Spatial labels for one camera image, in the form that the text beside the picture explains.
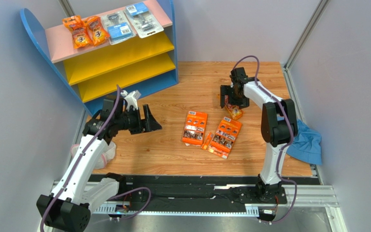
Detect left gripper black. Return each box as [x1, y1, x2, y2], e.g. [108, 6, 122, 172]
[115, 104, 162, 135]

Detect orange BIC razor bag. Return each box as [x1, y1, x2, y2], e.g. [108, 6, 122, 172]
[83, 16, 110, 46]
[220, 95, 244, 120]
[62, 15, 93, 49]

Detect orange razor box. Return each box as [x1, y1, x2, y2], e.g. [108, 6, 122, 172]
[207, 116, 242, 159]
[181, 111, 208, 146]

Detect blue Gillette razor blister pack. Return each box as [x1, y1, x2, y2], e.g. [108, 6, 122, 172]
[125, 2, 164, 39]

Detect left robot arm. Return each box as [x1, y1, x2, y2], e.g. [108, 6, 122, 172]
[36, 96, 162, 232]

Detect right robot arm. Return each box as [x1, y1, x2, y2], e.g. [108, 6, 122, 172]
[220, 67, 298, 203]

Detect blue shelf with coloured boards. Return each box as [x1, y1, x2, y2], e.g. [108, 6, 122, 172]
[20, 0, 179, 114]

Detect razor blister pack on shelf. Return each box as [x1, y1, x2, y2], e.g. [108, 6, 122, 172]
[100, 11, 136, 45]

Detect white plastic bag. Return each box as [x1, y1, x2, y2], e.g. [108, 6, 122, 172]
[70, 142, 117, 170]

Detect small orange razor pack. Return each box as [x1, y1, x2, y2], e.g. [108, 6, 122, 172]
[201, 132, 213, 150]

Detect blue bucket hat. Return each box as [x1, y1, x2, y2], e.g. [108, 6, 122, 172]
[287, 119, 322, 165]

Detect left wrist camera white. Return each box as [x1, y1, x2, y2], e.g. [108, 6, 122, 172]
[120, 90, 141, 111]

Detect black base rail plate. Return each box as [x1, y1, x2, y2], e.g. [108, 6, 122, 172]
[118, 175, 287, 213]

